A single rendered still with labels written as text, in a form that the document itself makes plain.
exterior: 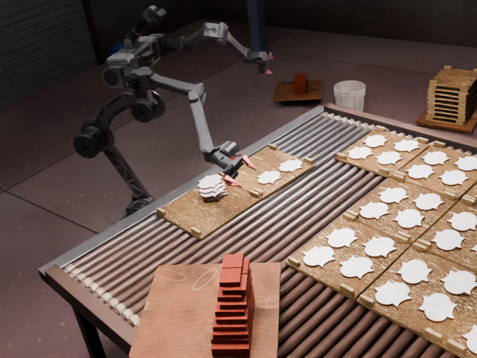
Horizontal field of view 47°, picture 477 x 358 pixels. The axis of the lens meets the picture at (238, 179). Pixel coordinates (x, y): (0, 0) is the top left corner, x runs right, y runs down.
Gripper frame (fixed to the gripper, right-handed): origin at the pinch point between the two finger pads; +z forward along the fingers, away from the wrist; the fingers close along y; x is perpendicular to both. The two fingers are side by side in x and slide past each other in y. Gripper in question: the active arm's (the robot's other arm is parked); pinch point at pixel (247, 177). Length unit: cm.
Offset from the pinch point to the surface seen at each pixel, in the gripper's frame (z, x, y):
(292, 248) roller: 23.6, 29.7, -8.0
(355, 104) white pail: -108, 231, 186
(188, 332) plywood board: 32, -14, -63
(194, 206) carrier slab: -34, 35, -17
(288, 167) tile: -20, 56, 33
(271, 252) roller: 18.2, 26.7, -15.4
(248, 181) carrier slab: -29, 48, 12
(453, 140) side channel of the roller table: 36, 77, 103
